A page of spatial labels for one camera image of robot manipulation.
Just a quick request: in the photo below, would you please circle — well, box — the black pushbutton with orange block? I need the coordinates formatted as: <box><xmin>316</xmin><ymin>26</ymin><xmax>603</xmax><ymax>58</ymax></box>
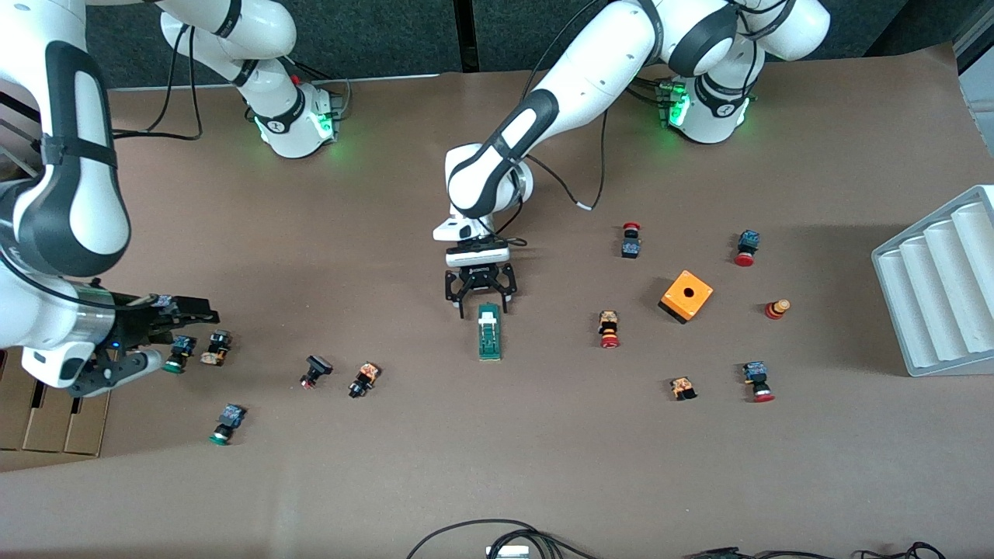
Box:
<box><xmin>348</xmin><ymin>361</ymin><xmax>382</xmax><ymax>400</ymax></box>

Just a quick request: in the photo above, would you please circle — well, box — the grey ribbed tray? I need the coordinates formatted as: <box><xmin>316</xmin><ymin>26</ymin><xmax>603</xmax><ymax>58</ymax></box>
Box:
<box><xmin>871</xmin><ymin>184</ymin><xmax>994</xmax><ymax>378</ymax></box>

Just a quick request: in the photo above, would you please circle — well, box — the black left base cable bundle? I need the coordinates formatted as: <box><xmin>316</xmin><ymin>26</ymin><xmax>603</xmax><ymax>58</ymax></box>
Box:
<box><xmin>624</xmin><ymin>74</ymin><xmax>670</xmax><ymax>107</ymax></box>

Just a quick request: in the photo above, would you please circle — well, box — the black base cable bundle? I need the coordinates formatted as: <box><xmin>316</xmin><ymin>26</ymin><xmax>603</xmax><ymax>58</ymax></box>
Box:
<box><xmin>291</xmin><ymin>62</ymin><xmax>353</xmax><ymax>121</ymax></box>
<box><xmin>624</xmin><ymin>74</ymin><xmax>670</xmax><ymax>107</ymax></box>

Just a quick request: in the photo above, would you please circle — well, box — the black square pushbutton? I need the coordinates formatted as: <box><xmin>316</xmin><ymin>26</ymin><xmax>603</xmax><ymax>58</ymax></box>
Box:
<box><xmin>299</xmin><ymin>354</ymin><xmax>334</xmax><ymax>390</ymax></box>

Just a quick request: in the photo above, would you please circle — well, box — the black looped cable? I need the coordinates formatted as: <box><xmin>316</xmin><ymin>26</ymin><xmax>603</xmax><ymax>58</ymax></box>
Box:
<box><xmin>405</xmin><ymin>518</ymin><xmax>603</xmax><ymax>559</ymax></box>

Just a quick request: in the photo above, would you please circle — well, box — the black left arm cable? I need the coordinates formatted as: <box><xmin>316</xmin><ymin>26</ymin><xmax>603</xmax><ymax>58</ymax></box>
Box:
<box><xmin>530</xmin><ymin>109</ymin><xmax>611</xmax><ymax>213</ymax></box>

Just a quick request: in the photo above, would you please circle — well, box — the brown paper table cover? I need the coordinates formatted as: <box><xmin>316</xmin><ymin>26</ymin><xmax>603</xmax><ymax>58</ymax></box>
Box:
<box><xmin>0</xmin><ymin>43</ymin><xmax>994</xmax><ymax>559</ymax></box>

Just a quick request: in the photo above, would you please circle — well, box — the grey side cabinet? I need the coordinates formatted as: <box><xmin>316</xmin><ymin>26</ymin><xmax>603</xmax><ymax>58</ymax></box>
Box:
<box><xmin>954</xmin><ymin>8</ymin><xmax>994</xmax><ymax>78</ymax></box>

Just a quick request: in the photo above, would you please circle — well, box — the black vertical post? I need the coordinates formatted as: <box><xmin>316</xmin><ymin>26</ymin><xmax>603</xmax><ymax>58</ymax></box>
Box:
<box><xmin>454</xmin><ymin>0</ymin><xmax>480</xmax><ymax>73</ymax></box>

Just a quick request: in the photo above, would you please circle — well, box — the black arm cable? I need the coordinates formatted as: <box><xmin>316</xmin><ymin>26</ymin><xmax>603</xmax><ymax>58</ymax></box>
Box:
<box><xmin>111</xmin><ymin>22</ymin><xmax>204</xmax><ymax>142</ymax></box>
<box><xmin>530</xmin><ymin>109</ymin><xmax>611</xmax><ymax>213</ymax></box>

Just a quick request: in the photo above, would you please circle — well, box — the black right base cable bundle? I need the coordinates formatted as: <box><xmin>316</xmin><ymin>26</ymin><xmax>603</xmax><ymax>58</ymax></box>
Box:
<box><xmin>291</xmin><ymin>62</ymin><xmax>353</xmax><ymax>121</ymax></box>

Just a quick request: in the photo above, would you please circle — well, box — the brown cardboard box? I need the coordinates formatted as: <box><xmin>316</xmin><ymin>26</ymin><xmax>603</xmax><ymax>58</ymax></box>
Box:
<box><xmin>0</xmin><ymin>349</ymin><xmax>111</xmax><ymax>457</ymax></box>

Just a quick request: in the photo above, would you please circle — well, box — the grey side rack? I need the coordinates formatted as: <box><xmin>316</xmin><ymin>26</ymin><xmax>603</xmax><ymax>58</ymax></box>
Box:
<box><xmin>0</xmin><ymin>78</ymin><xmax>41</xmax><ymax>184</ymax></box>

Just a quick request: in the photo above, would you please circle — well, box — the green rail with white clip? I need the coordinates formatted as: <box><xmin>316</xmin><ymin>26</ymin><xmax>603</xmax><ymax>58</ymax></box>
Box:
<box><xmin>477</xmin><ymin>303</ymin><xmax>503</xmax><ymax>362</ymax></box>

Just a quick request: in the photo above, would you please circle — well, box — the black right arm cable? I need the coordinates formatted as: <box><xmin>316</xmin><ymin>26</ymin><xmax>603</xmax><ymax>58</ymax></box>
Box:
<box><xmin>111</xmin><ymin>22</ymin><xmax>204</xmax><ymax>142</ymax></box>

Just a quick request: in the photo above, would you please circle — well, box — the black pushbutton with beige block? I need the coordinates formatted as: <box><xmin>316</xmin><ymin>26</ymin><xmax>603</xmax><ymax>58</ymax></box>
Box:
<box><xmin>200</xmin><ymin>329</ymin><xmax>232</xmax><ymax>367</ymax></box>

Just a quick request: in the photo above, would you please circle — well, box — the orange button enclosure box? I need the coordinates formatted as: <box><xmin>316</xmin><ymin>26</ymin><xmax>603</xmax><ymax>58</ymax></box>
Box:
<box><xmin>658</xmin><ymin>269</ymin><xmax>714</xmax><ymax>325</ymax></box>

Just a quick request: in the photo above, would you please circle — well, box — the black cable with plug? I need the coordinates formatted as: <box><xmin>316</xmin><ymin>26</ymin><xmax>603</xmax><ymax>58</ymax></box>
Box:
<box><xmin>682</xmin><ymin>541</ymin><xmax>950</xmax><ymax>559</ymax></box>

